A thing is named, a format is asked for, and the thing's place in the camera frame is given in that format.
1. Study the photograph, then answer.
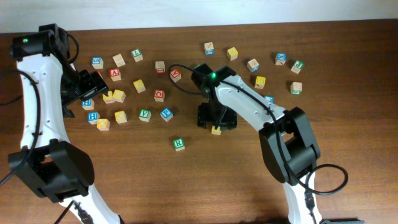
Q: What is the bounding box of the yellow S letter block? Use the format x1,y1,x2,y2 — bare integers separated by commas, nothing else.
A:
211,126,221,135

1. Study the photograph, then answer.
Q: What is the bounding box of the green R letter block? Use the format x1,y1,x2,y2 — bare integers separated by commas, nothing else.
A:
173,138,185,151

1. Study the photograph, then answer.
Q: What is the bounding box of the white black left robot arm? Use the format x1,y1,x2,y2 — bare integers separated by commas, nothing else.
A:
8,24,122,223

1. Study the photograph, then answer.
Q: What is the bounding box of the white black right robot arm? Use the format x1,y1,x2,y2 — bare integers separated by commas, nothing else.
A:
191,63,322,223

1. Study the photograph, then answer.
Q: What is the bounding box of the blue H block upper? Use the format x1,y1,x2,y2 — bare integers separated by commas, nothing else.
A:
81,99,95,110

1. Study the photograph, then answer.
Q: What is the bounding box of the blue h block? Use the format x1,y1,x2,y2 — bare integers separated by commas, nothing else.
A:
81,99,95,110
88,111,100,125

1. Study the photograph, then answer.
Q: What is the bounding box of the blue S letter block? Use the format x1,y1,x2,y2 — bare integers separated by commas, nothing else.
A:
91,57,104,69

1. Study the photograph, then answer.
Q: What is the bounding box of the yellow block left pair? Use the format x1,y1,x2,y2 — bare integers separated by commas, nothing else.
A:
103,90,114,104

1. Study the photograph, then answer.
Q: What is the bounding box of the blue H block lower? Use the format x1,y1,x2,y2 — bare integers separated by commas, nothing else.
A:
88,111,100,125

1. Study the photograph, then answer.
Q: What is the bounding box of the red A letter block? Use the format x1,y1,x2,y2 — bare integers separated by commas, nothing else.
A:
109,68,122,82

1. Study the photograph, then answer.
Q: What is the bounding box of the yellow G letter block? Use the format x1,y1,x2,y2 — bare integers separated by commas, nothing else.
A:
113,90,126,103

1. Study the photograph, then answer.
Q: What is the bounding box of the yellow O letter block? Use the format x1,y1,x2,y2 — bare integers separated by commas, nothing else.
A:
96,118,110,131

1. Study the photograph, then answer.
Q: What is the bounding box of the plain wooden block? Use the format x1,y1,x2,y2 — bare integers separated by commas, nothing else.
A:
113,54,126,67

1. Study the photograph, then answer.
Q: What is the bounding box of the yellow C letter block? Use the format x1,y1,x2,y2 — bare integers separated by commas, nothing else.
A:
114,111,127,124

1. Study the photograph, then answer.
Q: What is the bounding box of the blue P letter block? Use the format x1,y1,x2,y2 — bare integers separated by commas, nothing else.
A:
160,108,174,122

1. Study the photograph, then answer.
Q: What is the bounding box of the yellow S block left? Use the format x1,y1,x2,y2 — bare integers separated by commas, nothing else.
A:
133,79,146,93

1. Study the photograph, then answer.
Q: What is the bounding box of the red A block tilted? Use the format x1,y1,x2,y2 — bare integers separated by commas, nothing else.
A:
169,68,182,83

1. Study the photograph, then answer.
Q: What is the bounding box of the yellow block middle right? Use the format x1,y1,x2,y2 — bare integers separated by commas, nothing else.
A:
254,76,266,89

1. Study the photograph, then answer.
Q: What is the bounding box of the green L letter block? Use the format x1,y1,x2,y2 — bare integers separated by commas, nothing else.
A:
131,49,143,62

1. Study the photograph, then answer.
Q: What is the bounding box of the red O letter block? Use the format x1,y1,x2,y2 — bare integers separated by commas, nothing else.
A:
154,90,165,102

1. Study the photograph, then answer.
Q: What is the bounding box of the blue E letter block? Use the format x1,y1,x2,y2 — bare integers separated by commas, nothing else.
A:
264,95,274,103

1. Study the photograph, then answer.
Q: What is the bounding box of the blue side block right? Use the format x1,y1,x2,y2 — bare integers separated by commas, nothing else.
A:
246,59,260,72

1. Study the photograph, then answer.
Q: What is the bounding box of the yellow block top right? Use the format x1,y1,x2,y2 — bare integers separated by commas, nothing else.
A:
227,47,238,61

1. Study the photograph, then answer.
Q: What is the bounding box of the green V letter block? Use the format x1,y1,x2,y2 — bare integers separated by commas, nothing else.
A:
139,109,151,122

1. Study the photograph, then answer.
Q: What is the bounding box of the blue side wooden block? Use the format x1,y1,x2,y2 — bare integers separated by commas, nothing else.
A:
204,42,215,55

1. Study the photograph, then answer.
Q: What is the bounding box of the red I letter block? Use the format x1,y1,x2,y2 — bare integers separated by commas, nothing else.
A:
155,61,165,73

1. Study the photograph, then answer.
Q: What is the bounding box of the green side wooden block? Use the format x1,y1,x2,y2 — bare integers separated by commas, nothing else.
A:
290,82,302,95

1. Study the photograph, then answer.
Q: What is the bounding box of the blue X letter block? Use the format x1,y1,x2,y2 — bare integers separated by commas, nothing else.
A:
275,53,287,65

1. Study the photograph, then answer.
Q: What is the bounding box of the green J letter block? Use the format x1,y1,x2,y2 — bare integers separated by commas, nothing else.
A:
290,60,305,74

